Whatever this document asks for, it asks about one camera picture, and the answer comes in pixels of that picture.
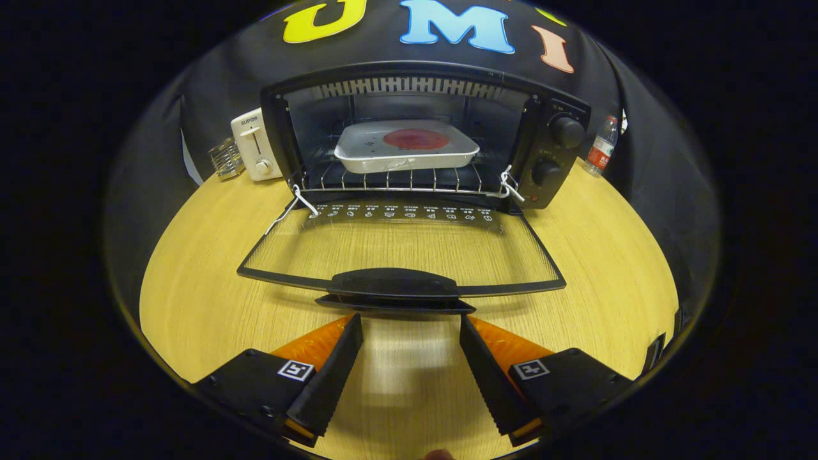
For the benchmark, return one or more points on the white pop-up toaster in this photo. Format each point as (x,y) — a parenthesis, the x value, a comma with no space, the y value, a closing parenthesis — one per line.
(255,147)

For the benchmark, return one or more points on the white square plate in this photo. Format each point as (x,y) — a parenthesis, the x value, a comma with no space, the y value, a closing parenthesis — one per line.
(364,150)

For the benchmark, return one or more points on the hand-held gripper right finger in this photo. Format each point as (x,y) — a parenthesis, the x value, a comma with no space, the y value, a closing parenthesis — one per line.
(489,383)

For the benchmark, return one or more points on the clear plastic water bottle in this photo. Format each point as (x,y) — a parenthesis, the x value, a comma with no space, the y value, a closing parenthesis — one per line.
(601,150)

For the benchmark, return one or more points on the black toaster oven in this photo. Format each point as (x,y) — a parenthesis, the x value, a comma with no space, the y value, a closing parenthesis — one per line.
(562,160)

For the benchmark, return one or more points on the pink ham slice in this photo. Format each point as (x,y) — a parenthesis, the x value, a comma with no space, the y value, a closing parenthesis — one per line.
(415,139)

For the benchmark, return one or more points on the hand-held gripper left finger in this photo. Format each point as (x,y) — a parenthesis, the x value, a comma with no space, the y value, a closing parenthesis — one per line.
(329,383)

